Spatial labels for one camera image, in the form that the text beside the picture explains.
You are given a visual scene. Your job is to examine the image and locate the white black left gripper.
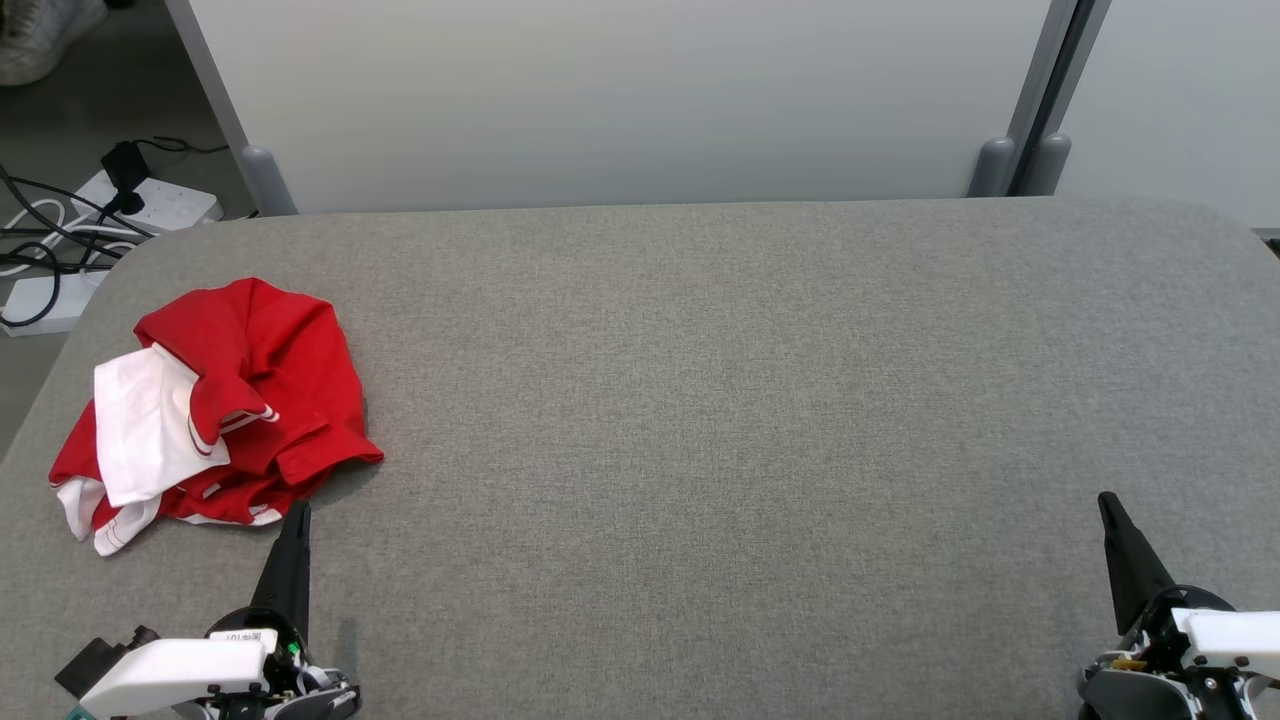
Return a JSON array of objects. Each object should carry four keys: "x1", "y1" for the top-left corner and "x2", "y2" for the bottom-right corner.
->
[{"x1": 78, "y1": 499, "x2": 363, "y2": 720}]

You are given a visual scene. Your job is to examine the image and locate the red shorts with white stripes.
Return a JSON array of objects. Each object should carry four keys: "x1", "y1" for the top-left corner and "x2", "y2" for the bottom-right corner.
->
[{"x1": 48, "y1": 395, "x2": 301, "y2": 557}]

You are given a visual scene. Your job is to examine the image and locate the white partition panel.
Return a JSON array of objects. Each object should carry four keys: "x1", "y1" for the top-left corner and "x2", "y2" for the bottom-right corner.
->
[
  {"x1": 1015, "y1": 0, "x2": 1280, "y2": 233},
  {"x1": 163, "y1": 0, "x2": 1083, "y2": 217}
]

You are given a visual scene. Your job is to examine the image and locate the grey partition foot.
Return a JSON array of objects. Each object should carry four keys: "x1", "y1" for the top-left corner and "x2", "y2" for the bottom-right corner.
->
[
  {"x1": 966, "y1": 136, "x2": 1017, "y2": 199},
  {"x1": 238, "y1": 144, "x2": 300, "y2": 217},
  {"x1": 1018, "y1": 132, "x2": 1074, "y2": 197}
]

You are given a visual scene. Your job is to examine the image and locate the white grey sneaker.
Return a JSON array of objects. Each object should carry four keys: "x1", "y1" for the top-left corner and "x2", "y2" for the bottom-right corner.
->
[{"x1": 0, "y1": 0, "x2": 109, "y2": 87}]

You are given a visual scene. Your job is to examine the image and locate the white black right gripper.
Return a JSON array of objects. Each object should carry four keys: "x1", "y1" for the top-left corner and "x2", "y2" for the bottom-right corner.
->
[{"x1": 1078, "y1": 490, "x2": 1280, "y2": 720}]

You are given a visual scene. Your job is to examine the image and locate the thin black adapter cable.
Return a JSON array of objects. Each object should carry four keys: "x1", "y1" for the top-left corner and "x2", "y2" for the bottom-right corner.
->
[{"x1": 135, "y1": 135, "x2": 233, "y2": 157}]

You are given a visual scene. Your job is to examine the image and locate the black looped cable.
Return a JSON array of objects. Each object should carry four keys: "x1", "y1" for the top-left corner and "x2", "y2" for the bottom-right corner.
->
[{"x1": 0, "y1": 240, "x2": 64, "y2": 330}]

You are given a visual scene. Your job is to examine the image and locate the black power adapter plug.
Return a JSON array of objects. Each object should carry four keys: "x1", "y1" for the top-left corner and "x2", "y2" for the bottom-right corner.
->
[{"x1": 100, "y1": 140, "x2": 153, "y2": 217}]

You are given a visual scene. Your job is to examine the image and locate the red white basketball jersey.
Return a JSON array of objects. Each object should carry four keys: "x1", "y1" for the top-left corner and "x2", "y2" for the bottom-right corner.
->
[{"x1": 93, "y1": 277, "x2": 385, "y2": 526}]

